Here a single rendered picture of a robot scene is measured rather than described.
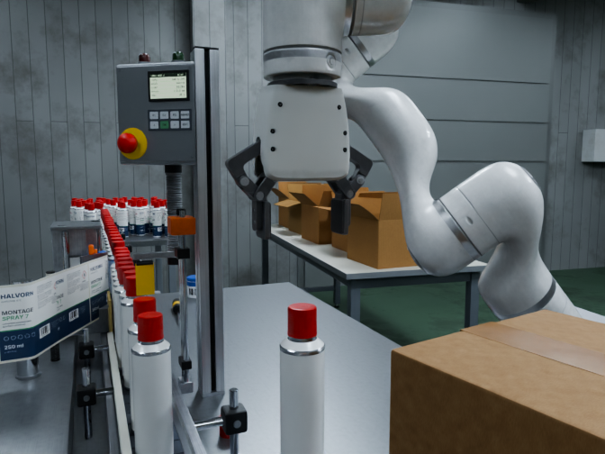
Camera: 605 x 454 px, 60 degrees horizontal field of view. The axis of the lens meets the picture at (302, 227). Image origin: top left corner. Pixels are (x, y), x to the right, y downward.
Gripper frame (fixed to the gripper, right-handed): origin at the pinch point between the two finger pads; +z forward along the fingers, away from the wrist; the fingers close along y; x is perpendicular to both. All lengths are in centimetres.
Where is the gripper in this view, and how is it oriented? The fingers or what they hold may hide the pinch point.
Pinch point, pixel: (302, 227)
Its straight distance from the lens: 57.7
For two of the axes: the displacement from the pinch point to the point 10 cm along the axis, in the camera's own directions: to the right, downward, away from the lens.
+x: 3.8, 1.1, -9.2
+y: -9.2, 0.4, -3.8
